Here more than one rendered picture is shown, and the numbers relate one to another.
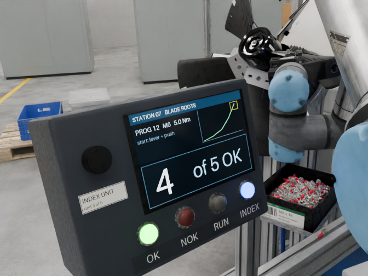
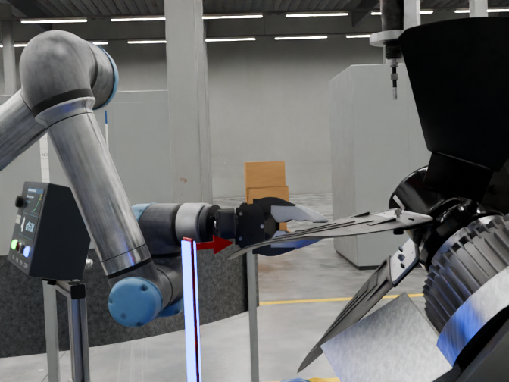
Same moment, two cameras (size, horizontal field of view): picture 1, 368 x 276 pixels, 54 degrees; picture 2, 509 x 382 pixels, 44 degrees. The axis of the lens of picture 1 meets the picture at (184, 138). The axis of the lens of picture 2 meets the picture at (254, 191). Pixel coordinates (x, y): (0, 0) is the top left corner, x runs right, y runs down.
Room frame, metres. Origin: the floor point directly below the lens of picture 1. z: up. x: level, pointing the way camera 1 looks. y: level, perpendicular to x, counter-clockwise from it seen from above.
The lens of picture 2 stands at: (0.98, -1.30, 1.29)
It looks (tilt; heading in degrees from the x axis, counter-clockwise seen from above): 3 degrees down; 95
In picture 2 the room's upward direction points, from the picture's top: 2 degrees counter-clockwise
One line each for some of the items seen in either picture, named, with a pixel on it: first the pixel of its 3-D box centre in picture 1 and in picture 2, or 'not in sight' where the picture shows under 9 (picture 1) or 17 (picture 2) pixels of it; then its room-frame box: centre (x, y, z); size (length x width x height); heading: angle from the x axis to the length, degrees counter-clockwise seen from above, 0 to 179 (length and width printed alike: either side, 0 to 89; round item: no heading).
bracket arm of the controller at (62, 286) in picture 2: not in sight; (64, 282); (0.46, -0.02, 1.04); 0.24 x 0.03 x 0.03; 125
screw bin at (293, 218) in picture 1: (298, 195); not in sight; (0.86, -0.31, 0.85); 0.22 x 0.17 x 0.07; 140
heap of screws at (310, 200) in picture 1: (297, 197); not in sight; (0.86, -0.30, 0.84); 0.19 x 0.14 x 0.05; 140
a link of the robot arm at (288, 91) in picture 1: (288, 89); (158, 227); (0.72, -0.22, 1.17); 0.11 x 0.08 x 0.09; 162
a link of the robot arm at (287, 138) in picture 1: (294, 133); (159, 283); (0.72, -0.24, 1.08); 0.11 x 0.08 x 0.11; 89
